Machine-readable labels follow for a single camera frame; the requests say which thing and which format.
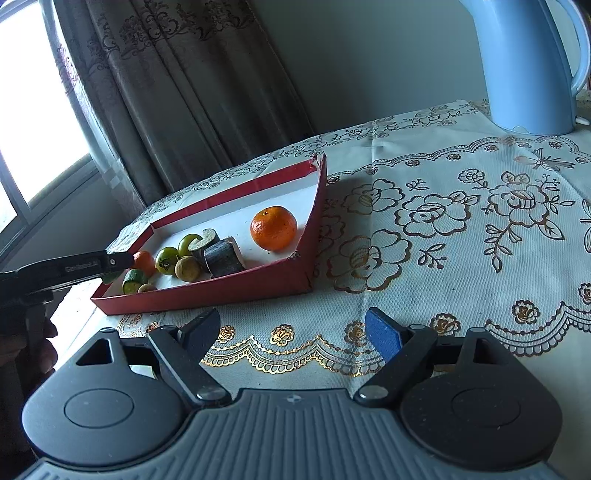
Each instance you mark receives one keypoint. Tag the sheer white curtain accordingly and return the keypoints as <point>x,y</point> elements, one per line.
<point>92,115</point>

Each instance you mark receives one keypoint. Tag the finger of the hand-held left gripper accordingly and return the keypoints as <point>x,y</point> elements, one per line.
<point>117,261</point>

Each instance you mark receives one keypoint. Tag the red cardboard box tray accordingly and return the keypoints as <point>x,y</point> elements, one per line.
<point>281,194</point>

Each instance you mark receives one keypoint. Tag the green citrus fruit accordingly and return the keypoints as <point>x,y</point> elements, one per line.
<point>167,261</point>
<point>188,242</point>

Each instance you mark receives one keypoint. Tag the brown patterned curtain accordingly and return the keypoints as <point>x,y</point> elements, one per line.
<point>194,92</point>

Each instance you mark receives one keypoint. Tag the light blue electric kettle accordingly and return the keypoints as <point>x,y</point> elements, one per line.
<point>526,60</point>

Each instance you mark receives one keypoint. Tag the small brown longan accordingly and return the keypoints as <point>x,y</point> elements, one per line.
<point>147,288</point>

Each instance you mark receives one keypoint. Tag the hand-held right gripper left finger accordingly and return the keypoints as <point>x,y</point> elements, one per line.
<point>203,331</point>

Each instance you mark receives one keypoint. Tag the small orange mandarin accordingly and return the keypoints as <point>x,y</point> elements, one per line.
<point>145,262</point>

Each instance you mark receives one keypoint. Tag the window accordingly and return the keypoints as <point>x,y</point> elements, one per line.
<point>32,115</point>

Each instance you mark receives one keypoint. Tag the large brown longan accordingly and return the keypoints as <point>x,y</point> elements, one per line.
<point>187,268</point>

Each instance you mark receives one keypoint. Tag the person's left hand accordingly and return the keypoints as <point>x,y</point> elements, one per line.
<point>42,356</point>

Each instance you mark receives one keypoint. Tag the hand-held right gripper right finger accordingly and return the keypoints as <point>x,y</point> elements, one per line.
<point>384,334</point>

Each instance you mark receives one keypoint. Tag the white floral tablecloth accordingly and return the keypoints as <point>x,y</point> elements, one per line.
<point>438,258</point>

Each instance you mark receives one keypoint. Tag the green cucumber piece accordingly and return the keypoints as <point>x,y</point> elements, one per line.
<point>134,280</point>

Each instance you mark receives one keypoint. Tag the large orange mandarin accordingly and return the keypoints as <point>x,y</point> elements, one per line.
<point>273,228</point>

